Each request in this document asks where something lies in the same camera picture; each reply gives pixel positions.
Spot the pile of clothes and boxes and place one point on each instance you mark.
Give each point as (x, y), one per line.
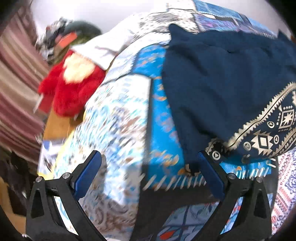
(63, 34)

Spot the white sheet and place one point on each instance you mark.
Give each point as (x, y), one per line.
(119, 42)

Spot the blue patchwork bedspread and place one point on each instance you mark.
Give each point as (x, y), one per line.
(142, 190)

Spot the orange box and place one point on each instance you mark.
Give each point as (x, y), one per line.
(66, 40)

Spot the stack of papers and books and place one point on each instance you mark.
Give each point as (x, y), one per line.
(48, 156)

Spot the wooden bedside table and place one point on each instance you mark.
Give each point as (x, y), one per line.
(58, 127)

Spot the navy patterned hooded garment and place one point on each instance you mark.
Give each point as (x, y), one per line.
(231, 94)

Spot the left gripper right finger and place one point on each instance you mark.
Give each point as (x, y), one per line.
(224, 188)

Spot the striped red gold curtain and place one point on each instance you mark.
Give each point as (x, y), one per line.
(22, 70)

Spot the red plush toy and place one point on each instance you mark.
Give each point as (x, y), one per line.
(71, 83)

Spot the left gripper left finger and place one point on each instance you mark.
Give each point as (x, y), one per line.
(75, 187)

